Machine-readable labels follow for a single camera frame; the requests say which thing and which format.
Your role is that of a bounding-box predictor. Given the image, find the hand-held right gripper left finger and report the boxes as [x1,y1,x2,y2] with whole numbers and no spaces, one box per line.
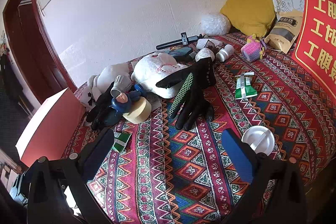
[26,128,116,224]

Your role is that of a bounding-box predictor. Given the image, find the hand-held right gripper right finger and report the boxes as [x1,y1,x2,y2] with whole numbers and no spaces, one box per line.
[221,128,306,224]

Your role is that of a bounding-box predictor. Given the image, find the beige tape roll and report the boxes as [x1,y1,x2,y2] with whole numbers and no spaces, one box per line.
[122,97,152,125]

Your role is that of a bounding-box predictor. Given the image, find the red cardboard box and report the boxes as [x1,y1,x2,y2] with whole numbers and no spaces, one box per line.
[16,88,87,168]

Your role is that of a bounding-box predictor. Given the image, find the black glove green hexagon print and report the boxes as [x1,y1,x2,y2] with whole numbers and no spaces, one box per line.
[156,57,217,131]

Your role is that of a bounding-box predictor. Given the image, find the white plush dog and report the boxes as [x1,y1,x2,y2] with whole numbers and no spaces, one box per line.
[131,52,189,98]

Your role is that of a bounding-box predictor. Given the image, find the white yarn ball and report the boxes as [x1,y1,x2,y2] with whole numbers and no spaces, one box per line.
[195,48,216,62]

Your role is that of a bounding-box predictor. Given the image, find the pink doll yellow flowers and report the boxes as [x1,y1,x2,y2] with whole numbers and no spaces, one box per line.
[241,33,266,62]

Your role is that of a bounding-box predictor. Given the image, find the green white packet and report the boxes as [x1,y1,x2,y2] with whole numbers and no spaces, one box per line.
[112,132,132,153]
[234,72,257,100]

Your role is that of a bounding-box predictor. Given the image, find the white round lid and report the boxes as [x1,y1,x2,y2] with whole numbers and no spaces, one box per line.
[241,126,275,155]

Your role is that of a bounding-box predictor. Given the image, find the plain black glove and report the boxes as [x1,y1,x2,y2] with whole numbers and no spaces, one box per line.
[85,81,126,131]

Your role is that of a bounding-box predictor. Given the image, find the red patterned blanket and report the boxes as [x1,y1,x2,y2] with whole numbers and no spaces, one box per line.
[62,32,336,224]

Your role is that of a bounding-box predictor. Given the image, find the blue printed pouch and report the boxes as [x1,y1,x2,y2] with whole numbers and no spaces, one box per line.
[165,47,193,58]

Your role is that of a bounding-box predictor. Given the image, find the dark wooden door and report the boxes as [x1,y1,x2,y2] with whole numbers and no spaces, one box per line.
[17,1,53,111]

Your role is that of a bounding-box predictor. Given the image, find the black selfie stick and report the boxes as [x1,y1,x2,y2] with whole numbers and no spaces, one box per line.
[156,32,205,51]

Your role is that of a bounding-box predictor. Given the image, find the kraft paper pouch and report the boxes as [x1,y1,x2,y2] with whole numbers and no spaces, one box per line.
[264,10,303,54]

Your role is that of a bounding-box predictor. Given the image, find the white fluffy ball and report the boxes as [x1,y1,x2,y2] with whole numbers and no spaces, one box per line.
[201,13,231,36]

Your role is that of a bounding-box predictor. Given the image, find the yellow pillow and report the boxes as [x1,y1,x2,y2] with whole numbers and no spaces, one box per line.
[220,0,277,38]

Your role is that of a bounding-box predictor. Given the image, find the red banner yellow characters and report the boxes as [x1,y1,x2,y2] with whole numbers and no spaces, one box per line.
[291,0,336,102]

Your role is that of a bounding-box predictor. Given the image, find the dark red door frame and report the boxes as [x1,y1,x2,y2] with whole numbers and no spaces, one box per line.
[3,0,78,114]

